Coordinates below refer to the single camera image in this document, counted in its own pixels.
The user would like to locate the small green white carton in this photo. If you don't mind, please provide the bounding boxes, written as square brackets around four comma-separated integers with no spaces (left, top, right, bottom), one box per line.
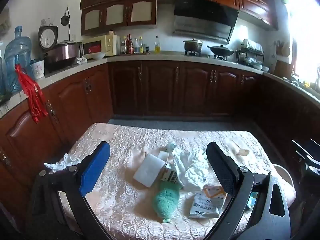
[161,167,178,184]

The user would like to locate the small tan eraser block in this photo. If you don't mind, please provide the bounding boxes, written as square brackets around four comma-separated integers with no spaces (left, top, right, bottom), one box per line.
[237,148,249,156]

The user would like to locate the yellow oil bottle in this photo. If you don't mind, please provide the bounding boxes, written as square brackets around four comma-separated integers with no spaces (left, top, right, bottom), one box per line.
[154,36,161,54]

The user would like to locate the crumpled tissue at table edge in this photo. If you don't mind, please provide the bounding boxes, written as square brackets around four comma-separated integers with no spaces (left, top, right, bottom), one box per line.
[44,153,80,173]

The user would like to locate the teal knitted cloth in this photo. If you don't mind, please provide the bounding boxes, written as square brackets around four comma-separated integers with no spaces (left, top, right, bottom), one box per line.
[152,181,182,223]

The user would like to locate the lower wooden base cabinets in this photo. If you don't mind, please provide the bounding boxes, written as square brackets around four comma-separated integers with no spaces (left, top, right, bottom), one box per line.
[1,60,319,230]

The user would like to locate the black hanging ladle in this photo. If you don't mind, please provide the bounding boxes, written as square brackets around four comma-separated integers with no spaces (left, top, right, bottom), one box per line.
[60,7,71,41]

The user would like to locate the white paper towel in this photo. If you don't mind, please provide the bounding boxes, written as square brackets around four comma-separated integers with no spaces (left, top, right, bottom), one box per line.
[167,142,209,192]

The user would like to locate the blue water jug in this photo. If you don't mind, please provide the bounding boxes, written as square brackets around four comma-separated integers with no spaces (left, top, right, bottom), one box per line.
[4,25,34,94]

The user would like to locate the orange white snack bag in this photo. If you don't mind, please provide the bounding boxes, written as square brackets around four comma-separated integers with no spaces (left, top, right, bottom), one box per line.
[189,185,227,218]

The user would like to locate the white foam block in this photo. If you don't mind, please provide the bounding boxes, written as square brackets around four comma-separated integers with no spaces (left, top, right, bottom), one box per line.
[133,154,165,187]

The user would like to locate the white ceramic bowl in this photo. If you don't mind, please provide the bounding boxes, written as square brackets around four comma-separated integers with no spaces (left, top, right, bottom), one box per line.
[85,52,105,60]

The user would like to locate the black range hood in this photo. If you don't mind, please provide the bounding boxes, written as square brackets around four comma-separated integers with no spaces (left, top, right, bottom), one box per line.
[174,0,239,44]

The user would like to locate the dark cooking pot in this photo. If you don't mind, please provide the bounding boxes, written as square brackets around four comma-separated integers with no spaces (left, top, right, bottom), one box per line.
[183,38,203,53]

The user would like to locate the red tassel knot ornament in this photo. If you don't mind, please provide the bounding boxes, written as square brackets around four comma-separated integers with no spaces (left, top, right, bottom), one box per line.
[15,63,48,124]

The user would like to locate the white floral cup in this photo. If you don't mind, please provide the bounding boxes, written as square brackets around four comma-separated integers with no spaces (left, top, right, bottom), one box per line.
[31,59,44,80]

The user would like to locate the silver rice cooker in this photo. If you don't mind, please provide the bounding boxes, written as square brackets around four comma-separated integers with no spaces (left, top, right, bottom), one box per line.
[43,41,83,66]

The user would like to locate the cream microwave oven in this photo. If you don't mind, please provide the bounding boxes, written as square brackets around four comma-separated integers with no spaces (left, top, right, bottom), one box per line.
[81,34,121,57]

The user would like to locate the white kitchen scale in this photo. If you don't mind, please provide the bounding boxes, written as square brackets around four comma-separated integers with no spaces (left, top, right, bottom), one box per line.
[38,26,58,50]

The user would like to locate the white round trash bin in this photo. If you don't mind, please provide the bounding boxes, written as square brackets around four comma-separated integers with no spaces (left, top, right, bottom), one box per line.
[273,164,294,187]

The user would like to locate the dish rack with dishes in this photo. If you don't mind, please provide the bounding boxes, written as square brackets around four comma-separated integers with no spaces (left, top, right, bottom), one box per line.
[235,38,265,66]

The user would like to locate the black wok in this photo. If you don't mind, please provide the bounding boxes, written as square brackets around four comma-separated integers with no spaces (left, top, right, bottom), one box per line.
[207,45,234,57]

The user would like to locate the cream quilted tablecloth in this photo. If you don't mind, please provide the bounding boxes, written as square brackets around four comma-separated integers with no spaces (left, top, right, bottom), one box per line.
[68,123,275,239]

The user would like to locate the dark red sauce bottle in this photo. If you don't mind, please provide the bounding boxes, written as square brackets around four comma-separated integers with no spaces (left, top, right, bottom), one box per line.
[127,34,133,54]

